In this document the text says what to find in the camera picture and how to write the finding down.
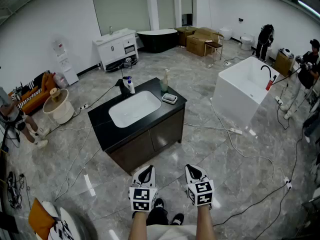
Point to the clear water jug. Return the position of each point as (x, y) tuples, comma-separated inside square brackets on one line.
[(60, 81)]

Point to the pale green spray bottle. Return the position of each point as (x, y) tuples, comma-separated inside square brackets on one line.
[(164, 84)]

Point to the clear water dispenser bottle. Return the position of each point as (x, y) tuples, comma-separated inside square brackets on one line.
[(58, 48)]

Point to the chrome faucet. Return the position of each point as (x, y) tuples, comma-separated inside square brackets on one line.
[(110, 31)]

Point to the white pump bottle blue cap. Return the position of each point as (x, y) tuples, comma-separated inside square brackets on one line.
[(131, 86)]

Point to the black white patterned cushion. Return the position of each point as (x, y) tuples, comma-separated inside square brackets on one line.
[(61, 230)]

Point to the white vanity cabinet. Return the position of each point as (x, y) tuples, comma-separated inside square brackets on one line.
[(112, 50)]

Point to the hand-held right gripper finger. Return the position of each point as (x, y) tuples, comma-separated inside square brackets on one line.
[(201, 176), (190, 176)]

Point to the person's right forearm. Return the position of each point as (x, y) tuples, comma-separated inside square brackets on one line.
[(204, 224)]

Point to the wide grey roller blind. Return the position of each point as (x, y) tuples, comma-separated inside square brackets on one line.
[(120, 6)]

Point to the dark oval bathtub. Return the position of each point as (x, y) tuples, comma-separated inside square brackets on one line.
[(157, 42)]

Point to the person's white shirt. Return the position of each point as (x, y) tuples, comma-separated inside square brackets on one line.
[(172, 232)]

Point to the white power strip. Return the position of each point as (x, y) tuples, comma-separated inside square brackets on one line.
[(227, 63), (279, 100), (236, 131), (288, 182), (85, 106)]

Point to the orange sofa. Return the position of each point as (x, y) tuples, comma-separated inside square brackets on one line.
[(32, 100)]

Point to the person's right black shoe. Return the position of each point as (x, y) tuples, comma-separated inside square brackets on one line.
[(177, 219)]

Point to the wooden chair metal legs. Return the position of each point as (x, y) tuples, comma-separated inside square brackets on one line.
[(213, 45)]

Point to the person's black shoe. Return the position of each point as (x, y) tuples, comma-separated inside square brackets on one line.
[(177, 219), (157, 214)]

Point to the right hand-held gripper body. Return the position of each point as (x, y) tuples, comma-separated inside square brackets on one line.
[(202, 195)]

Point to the black wall socket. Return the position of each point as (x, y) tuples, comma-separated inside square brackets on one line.
[(241, 19)]

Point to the orange cushion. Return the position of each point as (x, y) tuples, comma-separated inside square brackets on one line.
[(40, 221)]

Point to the dark vanity cabinet black top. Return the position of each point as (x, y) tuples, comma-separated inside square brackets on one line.
[(140, 149)]

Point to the striped cushion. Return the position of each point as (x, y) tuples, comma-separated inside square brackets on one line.
[(32, 85)]

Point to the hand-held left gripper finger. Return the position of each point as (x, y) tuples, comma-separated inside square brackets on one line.
[(152, 177), (140, 176)]

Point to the grey round chair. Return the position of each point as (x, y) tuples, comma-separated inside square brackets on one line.
[(85, 229)]

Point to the white water dispenser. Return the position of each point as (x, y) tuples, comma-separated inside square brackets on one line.
[(68, 71)]

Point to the white soap dish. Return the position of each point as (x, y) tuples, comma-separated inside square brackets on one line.
[(172, 102)]

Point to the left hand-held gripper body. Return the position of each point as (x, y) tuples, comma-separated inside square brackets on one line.
[(142, 199)]

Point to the white rectangular bathtub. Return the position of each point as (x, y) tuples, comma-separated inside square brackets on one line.
[(232, 96)]

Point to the large cardboard box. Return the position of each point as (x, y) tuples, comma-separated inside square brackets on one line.
[(196, 45)]

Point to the white toilet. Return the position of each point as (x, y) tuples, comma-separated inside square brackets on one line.
[(247, 42), (226, 32)]

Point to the white rice cooker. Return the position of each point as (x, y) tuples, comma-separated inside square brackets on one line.
[(287, 52)]

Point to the black sink faucet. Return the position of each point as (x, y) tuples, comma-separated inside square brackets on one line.
[(123, 89)]

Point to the white sink basin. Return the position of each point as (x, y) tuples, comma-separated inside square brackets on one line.
[(135, 109)]

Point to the black bathtub faucet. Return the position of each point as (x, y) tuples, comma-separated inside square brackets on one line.
[(270, 72)]

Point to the person's left black shoe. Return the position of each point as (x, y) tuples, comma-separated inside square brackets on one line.
[(157, 214)]

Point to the ceiling tube light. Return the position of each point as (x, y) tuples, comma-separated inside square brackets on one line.
[(310, 7)]

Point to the person's left forearm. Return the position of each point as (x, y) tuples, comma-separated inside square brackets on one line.
[(138, 226)]

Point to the red bottle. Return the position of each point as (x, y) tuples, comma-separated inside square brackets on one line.
[(269, 85)]

